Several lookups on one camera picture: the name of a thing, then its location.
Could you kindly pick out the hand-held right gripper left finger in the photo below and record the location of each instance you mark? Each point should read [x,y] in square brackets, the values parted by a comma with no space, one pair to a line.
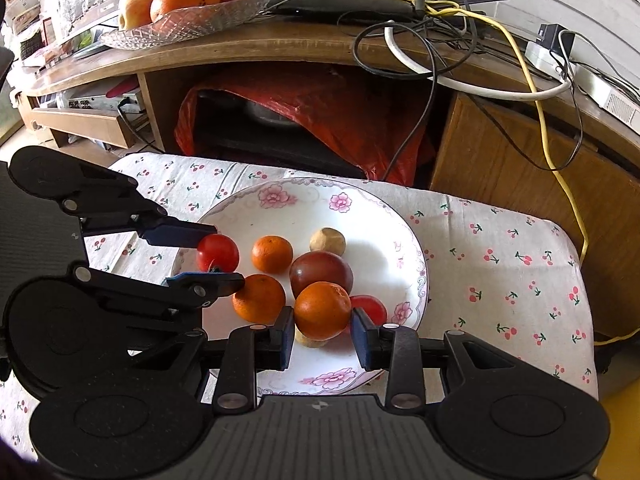
[286,336]

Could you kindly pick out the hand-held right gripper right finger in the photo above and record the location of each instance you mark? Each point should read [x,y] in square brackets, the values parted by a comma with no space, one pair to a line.
[360,341]

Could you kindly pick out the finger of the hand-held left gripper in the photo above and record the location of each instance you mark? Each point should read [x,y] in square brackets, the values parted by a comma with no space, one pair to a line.
[176,235]
[200,280]

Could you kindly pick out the round green-brown fruit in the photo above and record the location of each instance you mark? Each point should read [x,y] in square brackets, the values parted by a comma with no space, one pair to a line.
[311,342]

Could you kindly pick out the small red tomato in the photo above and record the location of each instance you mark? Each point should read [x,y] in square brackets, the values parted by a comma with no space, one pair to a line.
[218,253]

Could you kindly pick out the large red tomato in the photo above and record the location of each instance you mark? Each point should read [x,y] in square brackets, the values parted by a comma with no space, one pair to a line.
[371,307]

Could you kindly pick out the small orange tangerine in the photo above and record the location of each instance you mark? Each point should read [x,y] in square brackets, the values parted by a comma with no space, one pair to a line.
[257,299]
[271,255]
[322,311]

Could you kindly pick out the white floral plate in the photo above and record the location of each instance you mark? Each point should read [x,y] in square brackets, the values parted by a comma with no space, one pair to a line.
[370,240]

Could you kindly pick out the dark brown-red tomato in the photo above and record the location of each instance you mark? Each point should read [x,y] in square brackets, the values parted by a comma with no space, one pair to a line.
[320,271]

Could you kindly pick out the small tan round fruit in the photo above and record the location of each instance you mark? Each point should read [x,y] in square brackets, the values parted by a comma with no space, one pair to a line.
[327,241]

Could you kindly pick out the cherry print tablecloth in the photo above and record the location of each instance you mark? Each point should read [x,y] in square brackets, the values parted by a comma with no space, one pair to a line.
[500,285]

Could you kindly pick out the silver media player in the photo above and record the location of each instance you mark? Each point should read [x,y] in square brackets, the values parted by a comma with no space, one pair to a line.
[100,101]

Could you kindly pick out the metal pot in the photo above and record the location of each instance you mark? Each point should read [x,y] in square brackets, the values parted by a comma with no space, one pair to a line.
[272,114]

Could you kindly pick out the red plastic bag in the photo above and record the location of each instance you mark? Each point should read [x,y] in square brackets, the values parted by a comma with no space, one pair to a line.
[340,110]

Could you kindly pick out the glass fruit bowl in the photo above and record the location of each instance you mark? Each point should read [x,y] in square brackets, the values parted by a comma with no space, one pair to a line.
[200,22]

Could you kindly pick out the yellow-red apple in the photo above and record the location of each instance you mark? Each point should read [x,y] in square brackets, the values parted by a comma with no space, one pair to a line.
[136,9]

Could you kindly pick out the white power strip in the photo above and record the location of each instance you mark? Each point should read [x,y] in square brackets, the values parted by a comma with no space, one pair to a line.
[545,57]

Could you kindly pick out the black power adapter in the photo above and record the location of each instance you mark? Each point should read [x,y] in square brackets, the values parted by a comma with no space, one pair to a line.
[555,36]

